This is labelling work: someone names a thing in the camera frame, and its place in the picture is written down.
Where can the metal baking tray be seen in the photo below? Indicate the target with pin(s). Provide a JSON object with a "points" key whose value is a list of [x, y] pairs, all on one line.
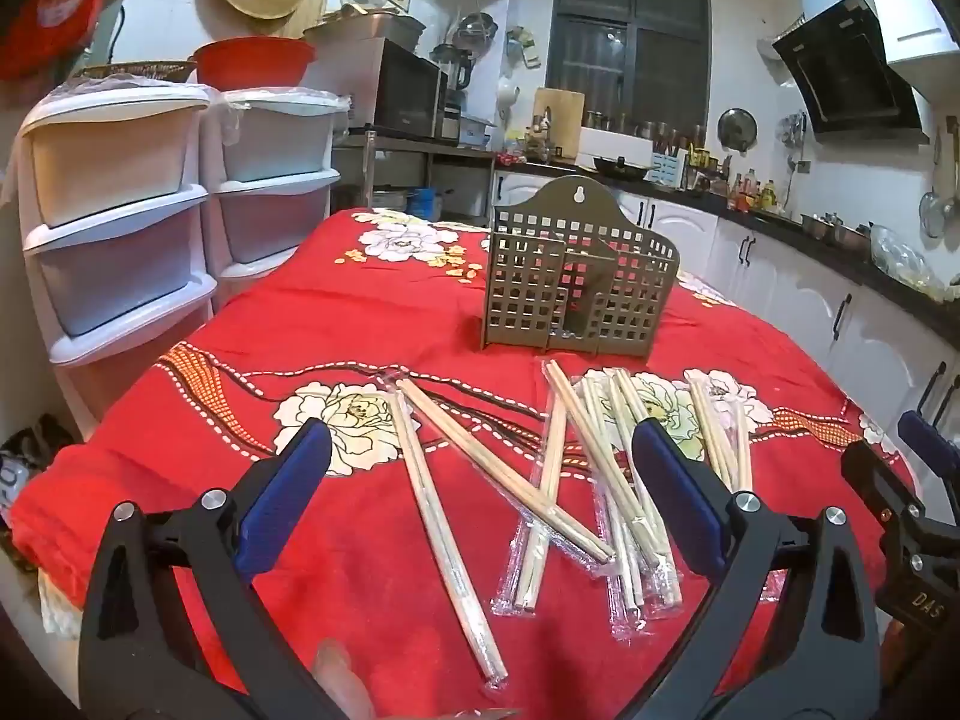
{"points": [[367, 28]]}

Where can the person's left hand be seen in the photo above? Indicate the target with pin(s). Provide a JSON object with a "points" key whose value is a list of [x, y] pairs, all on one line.
{"points": [[343, 679]]}

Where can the hanging steel colander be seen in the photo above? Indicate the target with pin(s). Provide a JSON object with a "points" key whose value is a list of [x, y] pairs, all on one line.
{"points": [[474, 30]]}

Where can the red plastic basin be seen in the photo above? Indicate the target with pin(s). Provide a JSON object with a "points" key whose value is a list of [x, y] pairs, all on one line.
{"points": [[255, 64]]}

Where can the hanging strainer ladles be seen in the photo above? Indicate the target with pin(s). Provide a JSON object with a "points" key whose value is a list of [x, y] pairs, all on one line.
{"points": [[937, 210]]}

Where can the white base cabinets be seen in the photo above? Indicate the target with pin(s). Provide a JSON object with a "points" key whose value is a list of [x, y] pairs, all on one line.
{"points": [[795, 300]]}

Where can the steel mixing bowls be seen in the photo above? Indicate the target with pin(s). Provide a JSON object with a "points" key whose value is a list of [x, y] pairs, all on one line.
{"points": [[836, 231]]}

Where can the black blender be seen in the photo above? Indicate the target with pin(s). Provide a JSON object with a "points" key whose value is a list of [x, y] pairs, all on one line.
{"points": [[454, 75]]}

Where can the grey perforated utensil holder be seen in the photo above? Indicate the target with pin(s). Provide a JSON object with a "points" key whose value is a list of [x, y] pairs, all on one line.
{"points": [[577, 292]]}

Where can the brown shallow tray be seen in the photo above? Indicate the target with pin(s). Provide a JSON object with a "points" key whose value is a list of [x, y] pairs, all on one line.
{"points": [[135, 71]]}

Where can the wooden cutting board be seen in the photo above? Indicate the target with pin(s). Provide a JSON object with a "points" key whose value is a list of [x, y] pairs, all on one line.
{"points": [[559, 120]]}

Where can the bunch of chopsticks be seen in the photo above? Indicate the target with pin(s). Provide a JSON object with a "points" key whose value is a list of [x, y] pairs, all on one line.
{"points": [[435, 510]]}

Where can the black range hood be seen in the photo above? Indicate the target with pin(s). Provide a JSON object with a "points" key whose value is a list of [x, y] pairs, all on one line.
{"points": [[847, 67]]}

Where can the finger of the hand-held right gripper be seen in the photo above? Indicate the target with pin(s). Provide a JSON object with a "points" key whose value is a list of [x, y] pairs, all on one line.
{"points": [[926, 435], [877, 484]]}

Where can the steel pot lid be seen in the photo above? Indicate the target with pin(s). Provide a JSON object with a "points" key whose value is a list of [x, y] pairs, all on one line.
{"points": [[736, 129]]}

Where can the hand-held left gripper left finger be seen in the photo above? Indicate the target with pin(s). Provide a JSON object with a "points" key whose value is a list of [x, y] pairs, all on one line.
{"points": [[281, 499]]}

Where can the black microwave oven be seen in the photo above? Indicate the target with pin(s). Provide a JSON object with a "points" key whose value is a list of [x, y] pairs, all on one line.
{"points": [[382, 90]]}

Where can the clear plastic bag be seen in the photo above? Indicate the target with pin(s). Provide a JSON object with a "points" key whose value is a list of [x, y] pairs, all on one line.
{"points": [[904, 262]]}

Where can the black kitchen countertop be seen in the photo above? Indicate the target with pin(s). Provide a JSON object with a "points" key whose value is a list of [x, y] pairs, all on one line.
{"points": [[780, 234]]}

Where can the dark kitchen window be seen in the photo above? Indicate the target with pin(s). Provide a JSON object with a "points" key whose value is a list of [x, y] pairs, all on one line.
{"points": [[626, 30]]}

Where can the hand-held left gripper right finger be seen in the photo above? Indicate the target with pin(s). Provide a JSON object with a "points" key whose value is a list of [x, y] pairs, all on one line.
{"points": [[679, 499]]}

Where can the red floral tablecloth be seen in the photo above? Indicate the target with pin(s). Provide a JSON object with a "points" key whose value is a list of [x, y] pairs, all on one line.
{"points": [[337, 330]]}

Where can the metal shelf rack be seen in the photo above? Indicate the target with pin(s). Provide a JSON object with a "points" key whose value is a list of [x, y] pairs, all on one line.
{"points": [[420, 165]]}

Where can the row of condiment bottles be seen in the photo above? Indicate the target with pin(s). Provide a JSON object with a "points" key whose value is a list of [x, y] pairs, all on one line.
{"points": [[754, 195]]}

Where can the dark shoes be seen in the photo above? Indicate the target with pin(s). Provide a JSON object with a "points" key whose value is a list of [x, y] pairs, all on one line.
{"points": [[34, 450]]}

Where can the white plastic drawer tower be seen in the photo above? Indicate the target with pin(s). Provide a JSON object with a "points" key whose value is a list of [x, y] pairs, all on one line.
{"points": [[112, 240], [270, 187]]}

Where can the white upper cabinet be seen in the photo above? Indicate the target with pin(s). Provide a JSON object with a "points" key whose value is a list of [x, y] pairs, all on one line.
{"points": [[919, 0]]}

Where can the white kettle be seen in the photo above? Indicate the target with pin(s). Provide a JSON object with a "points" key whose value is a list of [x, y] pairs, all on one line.
{"points": [[508, 94]]}

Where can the red shopping bag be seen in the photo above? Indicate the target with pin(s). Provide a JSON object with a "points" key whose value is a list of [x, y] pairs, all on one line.
{"points": [[49, 7]]}

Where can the blue knife holder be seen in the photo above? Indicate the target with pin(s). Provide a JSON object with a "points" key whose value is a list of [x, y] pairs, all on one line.
{"points": [[666, 169]]}

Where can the black wok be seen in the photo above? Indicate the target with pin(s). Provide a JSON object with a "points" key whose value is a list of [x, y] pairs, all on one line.
{"points": [[621, 167]]}

